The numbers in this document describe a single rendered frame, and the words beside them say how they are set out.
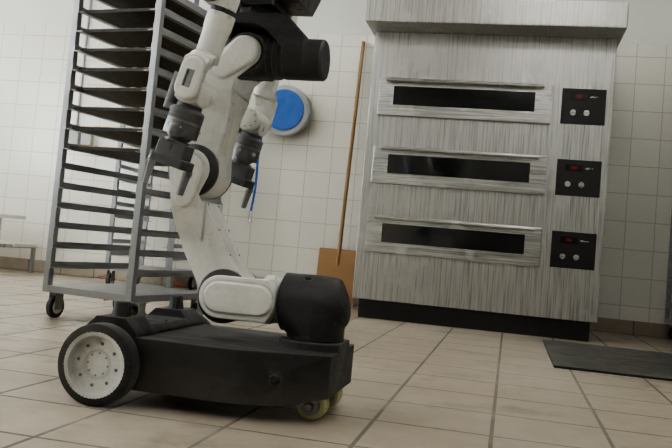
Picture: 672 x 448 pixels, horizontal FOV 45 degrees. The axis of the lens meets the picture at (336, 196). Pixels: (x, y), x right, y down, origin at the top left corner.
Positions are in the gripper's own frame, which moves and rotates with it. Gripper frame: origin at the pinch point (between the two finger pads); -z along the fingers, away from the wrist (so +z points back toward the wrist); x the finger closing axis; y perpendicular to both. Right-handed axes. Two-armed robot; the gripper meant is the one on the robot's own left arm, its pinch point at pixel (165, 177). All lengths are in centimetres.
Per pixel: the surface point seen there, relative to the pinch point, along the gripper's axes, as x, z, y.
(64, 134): 130, -5, -128
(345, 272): 60, -43, -390
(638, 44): -81, 183, -433
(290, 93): 150, 71, -395
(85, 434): -19, -55, 30
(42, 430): -11, -57, 33
